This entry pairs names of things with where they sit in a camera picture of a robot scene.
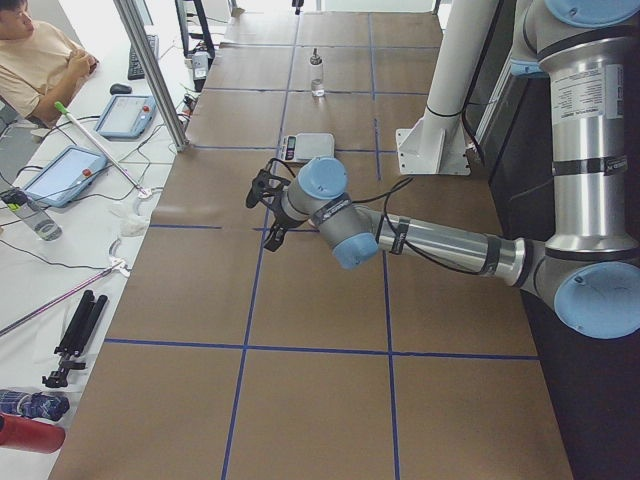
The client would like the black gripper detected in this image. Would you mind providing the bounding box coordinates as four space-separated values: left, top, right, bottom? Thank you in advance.
264 192 305 251

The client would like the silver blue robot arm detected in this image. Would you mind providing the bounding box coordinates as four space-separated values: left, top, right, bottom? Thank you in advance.
246 1 639 340

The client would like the silver digital kitchen scale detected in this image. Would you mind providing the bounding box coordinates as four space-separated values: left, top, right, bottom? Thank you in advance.
280 133 335 163

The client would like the crumpled white tissue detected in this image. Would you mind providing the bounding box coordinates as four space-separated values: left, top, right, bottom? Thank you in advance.
109 202 150 238

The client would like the blue teach pendant far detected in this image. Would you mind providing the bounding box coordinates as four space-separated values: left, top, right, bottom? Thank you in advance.
94 94 156 140

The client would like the blue teach pendant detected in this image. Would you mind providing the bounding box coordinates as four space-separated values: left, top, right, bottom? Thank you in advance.
23 146 107 208
94 94 156 140

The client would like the black folded tripod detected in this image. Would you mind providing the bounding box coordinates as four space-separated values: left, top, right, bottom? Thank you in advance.
42 290 108 388

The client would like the black keyboard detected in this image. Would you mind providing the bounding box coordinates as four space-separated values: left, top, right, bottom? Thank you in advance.
127 33 160 81

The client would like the black computer mouse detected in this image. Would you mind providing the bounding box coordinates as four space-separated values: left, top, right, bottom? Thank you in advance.
109 83 133 95

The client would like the blue teach pendant near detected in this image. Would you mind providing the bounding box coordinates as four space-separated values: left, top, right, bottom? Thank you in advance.
23 146 107 208

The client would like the white stick green tip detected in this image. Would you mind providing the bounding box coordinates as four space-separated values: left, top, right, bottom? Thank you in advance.
54 101 153 199

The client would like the blue folded umbrella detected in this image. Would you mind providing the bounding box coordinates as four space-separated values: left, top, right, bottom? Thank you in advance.
1 389 70 421

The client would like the seated person beige shirt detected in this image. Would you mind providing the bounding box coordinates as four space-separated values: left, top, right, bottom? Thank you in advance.
1 1 99 127

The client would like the red metal bottle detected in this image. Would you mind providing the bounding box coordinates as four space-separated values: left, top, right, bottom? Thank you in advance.
1 414 66 454

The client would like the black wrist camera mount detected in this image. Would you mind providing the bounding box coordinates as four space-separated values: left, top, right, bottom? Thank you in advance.
245 158 291 209

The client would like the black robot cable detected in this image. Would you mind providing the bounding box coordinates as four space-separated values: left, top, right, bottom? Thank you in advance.
349 175 481 276

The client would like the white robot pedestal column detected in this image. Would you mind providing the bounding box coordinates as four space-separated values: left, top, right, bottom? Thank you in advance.
396 0 499 176

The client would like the aluminium frame post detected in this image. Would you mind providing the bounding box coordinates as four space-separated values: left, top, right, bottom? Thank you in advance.
114 0 188 152

